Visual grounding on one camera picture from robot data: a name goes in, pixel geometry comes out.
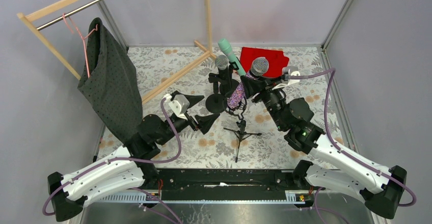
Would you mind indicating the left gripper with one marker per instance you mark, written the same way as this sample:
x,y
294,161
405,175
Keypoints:
x,y
193,115

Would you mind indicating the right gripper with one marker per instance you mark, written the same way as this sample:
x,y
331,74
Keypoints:
x,y
262,92

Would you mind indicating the black round-base mic stand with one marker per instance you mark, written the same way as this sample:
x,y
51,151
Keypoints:
x,y
227,83

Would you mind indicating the purple glitter microphone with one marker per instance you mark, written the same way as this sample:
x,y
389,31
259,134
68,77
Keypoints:
x,y
258,68

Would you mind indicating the black glitter microphone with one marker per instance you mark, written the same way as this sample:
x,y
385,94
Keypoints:
x,y
222,64

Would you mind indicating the black tripod shock-mount stand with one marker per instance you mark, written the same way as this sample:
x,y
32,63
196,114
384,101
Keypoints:
x,y
240,133

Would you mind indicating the mint green microphone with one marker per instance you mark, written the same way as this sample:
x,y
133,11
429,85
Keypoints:
x,y
227,50

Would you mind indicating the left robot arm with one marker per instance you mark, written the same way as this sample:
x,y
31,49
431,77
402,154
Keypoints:
x,y
132,165

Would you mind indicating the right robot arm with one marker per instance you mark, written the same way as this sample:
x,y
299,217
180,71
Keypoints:
x,y
377,186

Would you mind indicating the red folded cloth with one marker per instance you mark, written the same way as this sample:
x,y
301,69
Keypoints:
x,y
276,59

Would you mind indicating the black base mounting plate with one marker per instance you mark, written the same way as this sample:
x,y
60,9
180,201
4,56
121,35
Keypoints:
x,y
185,185

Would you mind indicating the dark grey dotted garment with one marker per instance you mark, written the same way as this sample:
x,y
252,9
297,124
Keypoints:
x,y
110,83

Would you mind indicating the wooden clothes rack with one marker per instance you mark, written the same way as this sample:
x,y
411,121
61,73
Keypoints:
x,y
27,20

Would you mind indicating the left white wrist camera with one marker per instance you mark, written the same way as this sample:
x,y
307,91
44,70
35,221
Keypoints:
x,y
178,104

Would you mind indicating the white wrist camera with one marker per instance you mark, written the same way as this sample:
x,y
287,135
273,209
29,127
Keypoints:
x,y
286,77
178,104

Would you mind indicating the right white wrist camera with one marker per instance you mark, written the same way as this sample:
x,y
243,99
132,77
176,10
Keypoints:
x,y
286,77

